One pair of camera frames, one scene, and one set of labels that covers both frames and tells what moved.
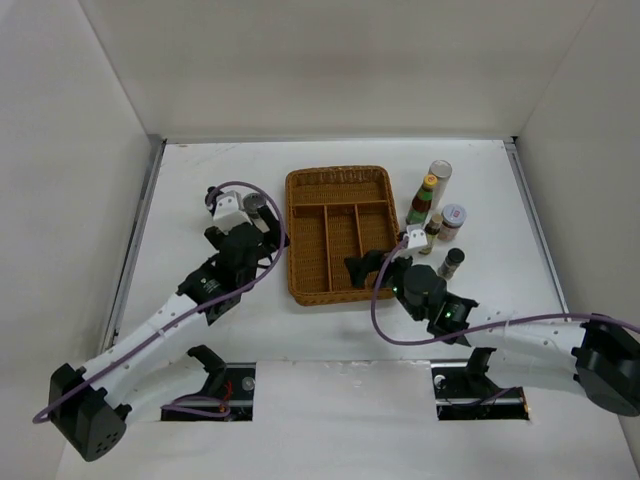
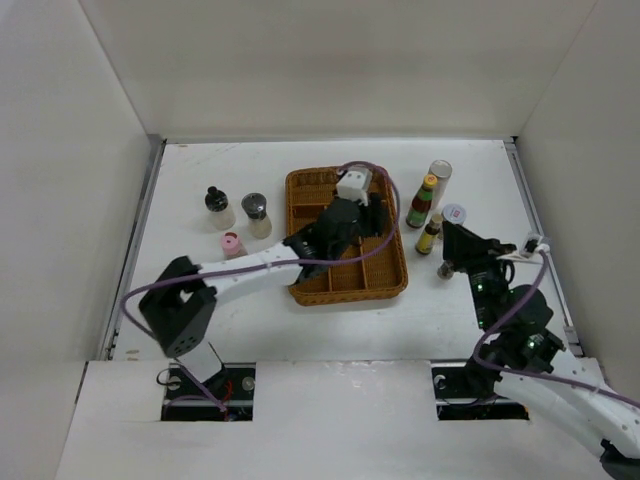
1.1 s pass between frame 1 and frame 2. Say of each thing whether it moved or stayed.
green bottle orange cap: stayed
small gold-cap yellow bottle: stayed
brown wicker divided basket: stayed
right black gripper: moved
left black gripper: moved
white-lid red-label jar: stayed
